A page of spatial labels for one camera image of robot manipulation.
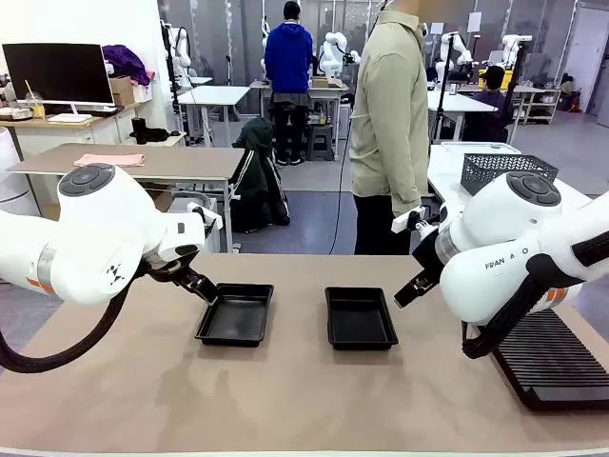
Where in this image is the long white background table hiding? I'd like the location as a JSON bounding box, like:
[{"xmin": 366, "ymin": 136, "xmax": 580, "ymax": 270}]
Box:
[{"xmin": 426, "ymin": 89, "xmax": 500, "ymax": 144}]

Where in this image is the purple cloth bundle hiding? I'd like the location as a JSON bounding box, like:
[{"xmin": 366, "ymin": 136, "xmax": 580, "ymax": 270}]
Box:
[{"xmin": 102, "ymin": 44, "xmax": 156, "ymax": 87}]

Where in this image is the grey mesh basket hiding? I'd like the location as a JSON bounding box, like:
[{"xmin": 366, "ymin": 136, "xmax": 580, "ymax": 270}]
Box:
[{"xmin": 460, "ymin": 152, "xmax": 560, "ymax": 196}]

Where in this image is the brown top side table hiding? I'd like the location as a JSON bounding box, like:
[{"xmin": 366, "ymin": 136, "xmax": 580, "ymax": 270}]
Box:
[{"xmin": 8, "ymin": 142, "xmax": 245, "ymax": 253}]

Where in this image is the white air purifier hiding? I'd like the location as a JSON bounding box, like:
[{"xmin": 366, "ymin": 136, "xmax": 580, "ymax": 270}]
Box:
[{"xmin": 0, "ymin": 126, "xmax": 43, "ymax": 218}]

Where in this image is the black tripod stand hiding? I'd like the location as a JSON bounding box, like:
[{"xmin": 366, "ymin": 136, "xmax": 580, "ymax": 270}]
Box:
[{"xmin": 430, "ymin": 31, "xmax": 461, "ymax": 144}]

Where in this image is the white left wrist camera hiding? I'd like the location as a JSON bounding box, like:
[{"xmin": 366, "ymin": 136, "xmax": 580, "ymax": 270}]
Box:
[{"xmin": 187, "ymin": 202, "xmax": 225, "ymax": 239}]

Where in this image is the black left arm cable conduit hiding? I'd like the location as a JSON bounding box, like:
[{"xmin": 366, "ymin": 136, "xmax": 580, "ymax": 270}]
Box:
[{"xmin": 0, "ymin": 266, "xmax": 148, "ymax": 375}]

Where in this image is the pink folded cloth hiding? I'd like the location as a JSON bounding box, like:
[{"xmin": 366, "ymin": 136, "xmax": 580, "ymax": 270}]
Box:
[{"xmin": 74, "ymin": 152, "xmax": 147, "ymax": 169}]

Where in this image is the person in beige shirt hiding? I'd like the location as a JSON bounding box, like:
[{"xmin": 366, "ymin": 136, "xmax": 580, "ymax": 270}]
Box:
[{"xmin": 349, "ymin": 0, "xmax": 429, "ymax": 256}]

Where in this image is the person in blue hoodie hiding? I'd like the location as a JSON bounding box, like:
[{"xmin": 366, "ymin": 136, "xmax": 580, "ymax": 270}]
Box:
[{"xmin": 264, "ymin": 0, "xmax": 315, "ymax": 166}]

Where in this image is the cluttered background workbench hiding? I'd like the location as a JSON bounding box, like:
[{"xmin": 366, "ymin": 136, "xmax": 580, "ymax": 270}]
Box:
[{"xmin": 249, "ymin": 79, "xmax": 350, "ymax": 158}]

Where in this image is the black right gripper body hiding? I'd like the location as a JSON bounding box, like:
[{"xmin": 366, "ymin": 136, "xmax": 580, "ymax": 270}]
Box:
[{"xmin": 411, "ymin": 221, "xmax": 451, "ymax": 283}]

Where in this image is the black cloth bundle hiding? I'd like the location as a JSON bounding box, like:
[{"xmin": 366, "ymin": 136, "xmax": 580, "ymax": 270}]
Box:
[{"xmin": 130, "ymin": 116, "xmax": 170, "ymax": 145}]

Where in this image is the dark green hanging jacket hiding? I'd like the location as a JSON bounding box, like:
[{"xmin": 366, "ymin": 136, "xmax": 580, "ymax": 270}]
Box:
[{"xmin": 231, "ymin": 117, "xmax": 291, "ymax": 234}]

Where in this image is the black hanging cable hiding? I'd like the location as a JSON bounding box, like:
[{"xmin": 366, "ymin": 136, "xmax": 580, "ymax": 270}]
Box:
[{"xmin": 327, "ymin": 113, "xmax": 356, "ymax": 256}]

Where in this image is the black plastic ESD tray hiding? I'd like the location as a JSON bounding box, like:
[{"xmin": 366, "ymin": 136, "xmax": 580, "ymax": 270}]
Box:
[
  {"xmin": 193, "ymin": 282, "xmax": 276, "ymax": 348},
  {"xmin": 324, "ymin": 286, "xmax": 400, "ymax": 351}
]

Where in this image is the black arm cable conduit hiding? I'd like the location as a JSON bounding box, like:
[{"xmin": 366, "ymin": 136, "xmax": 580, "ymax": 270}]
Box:
[
  {"xmin": 0, "ymin": 266, "xmax": 148, "ymax": 375},
  {"xmin": 461, "ymin": 232, "xmax": 609, "ymax": 361}
]

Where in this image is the wood top office desk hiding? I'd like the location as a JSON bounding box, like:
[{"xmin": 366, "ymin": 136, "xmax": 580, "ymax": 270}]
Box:
[{"xmin": 0, "ymin": 102, "xmax": 139, "ymax": 158}]

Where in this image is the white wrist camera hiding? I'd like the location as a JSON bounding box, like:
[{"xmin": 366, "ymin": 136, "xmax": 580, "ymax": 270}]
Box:
[
  {"xmin": 187, "ymin": 202, "xmax": 225, "ymax": 239},
  {"xmin": 390, "ymin": 205, "xmax": 442, "ymax": 234}
]

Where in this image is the person in black cap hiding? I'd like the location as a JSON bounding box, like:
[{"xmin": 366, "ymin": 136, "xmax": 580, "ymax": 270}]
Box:
[{"xmin": 463, "ymin": 65, "xmax": 513, "ymax": 144}]

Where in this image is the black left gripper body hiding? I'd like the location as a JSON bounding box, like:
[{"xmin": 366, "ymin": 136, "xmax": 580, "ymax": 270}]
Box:
[{"xmin": 142, "ymin": 245, "xmax": 206, "ymax": 288}]

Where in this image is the white side table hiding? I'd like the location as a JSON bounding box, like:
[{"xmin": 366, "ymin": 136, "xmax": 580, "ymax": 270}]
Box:
[{"xmin": 426, "ymin": 141, "xmax": 596, "ymax": 210}]

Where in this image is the beige sleeved forearm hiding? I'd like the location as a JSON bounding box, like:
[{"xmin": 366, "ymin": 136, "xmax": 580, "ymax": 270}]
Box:
[{"xmin": 390, "ymin": 142, "xmax": 427, "ymax": 218}]

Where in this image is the small cardboard box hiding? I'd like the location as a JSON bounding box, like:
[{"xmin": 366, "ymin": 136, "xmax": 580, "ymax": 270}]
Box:
[{"xmin": 108, "ymin": 74, "xmax": 135, "ymax": 107}]

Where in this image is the yellow drink cup with straw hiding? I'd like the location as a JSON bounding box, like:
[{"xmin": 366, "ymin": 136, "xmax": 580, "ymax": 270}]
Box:
[{"xmin": 24, "ymin": 79, "xmax": 47, "ymax": 120}]

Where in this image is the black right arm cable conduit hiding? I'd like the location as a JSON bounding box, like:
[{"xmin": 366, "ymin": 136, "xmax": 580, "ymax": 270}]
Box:
[{"xmin": 461, "ymin": 232, "xmax": 609, "ymax": 361}]

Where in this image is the grey plastic stool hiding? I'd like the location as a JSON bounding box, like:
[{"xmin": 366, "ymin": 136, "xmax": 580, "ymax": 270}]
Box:
[{"xmin": 306, "ymin": 124, "xmax": 336, "ymax": 162}]

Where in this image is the metal storage shelf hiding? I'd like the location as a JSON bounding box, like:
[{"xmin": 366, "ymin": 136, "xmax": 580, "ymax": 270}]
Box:
[{"xmin": 511, "ymin": 85, "xmax": 562, "ymax": 126}]

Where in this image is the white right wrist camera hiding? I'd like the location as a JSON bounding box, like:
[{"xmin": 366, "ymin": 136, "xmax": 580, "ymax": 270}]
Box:
[{"xmin": 390, "ymin": 205, "xmax": 442, "ymax": 234}]

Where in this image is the black slotted board rack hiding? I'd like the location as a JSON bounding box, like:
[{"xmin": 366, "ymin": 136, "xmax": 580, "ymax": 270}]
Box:
[{"xmin": 492, "ymin": 308, "xmax": 609, "ymax": 413}]

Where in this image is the black computer monitor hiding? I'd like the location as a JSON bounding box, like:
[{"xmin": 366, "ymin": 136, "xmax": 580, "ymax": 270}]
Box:
[{"xmin": 2, "ymin": 42, "xmax": 115, "ymax": 124}]

